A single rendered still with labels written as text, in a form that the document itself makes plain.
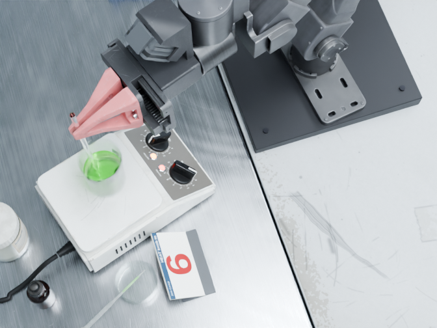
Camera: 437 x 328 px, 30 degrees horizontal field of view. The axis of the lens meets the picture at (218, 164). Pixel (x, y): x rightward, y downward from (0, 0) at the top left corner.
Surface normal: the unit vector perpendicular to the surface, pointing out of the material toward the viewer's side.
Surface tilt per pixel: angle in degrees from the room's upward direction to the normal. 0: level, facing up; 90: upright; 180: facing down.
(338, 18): 89
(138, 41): 38
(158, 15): 2
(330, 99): 2
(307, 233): 0
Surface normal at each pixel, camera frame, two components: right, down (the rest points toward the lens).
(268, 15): -0.48, 0.03
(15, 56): 0.01, -0.37
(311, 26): -0.68, 0.24
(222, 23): 0.63, 0.73
